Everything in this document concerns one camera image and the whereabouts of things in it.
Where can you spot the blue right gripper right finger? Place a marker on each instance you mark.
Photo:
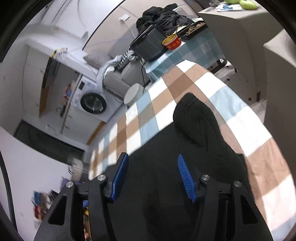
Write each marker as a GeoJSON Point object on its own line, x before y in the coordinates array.
{"type": "Point", "coordinates": [192, 178]}

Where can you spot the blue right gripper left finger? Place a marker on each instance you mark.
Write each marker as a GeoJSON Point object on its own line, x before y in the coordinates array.
{"type": "Point", "coordinates": [115, 175]}

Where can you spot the black knit sweater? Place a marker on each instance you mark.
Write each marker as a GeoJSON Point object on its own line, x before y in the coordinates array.
{"type": "Point", "coordinates": [153, 204]}

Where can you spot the black clothes pile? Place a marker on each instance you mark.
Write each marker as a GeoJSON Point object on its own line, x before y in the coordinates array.
{"type": "Point", "coordinates": [165, 18]}

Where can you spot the woven laundry basket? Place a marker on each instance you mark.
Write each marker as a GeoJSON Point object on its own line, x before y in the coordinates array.
{"type": "Point", "coordinates": [78, 170]}

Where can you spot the checkered plaid tablecloth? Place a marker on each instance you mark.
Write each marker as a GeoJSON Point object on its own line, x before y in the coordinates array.
{"type": "Point", "coordinates": [271, 183]}

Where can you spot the white front-load washing machine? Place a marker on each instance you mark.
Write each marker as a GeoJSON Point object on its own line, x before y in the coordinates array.
{"type": "Point", "coordinates": [88, 98]}

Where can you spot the grey sofa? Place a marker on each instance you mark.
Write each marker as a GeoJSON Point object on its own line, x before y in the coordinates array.
{"type": "Point", "coordinates": [114, 81]}

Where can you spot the striped cloth on sofa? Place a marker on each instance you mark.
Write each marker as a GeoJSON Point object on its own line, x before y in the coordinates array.
{"type": "Point", "coordinates": [126, 58]}

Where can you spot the black food tray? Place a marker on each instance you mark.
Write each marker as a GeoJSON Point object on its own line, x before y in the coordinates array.
{"type": "Point", "coordinates": [192, 30]}

